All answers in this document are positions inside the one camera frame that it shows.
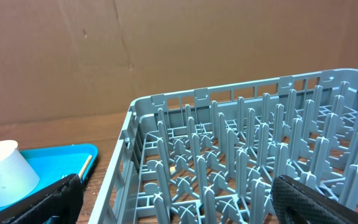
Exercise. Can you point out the wooden chopstick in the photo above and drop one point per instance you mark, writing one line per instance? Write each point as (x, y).
(85, 166)

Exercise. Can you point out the white plastic cup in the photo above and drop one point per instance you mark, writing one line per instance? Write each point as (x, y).
(17, 177)

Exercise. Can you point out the teal serving tray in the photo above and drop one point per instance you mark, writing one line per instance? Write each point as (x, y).
(54, 163)

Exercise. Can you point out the grey dishwasher rack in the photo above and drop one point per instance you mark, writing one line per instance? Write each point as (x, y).
(210, 155)

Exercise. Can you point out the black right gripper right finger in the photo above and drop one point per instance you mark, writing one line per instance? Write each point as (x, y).
(294, 202)

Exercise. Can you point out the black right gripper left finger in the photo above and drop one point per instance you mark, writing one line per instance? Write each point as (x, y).
(60, 202)

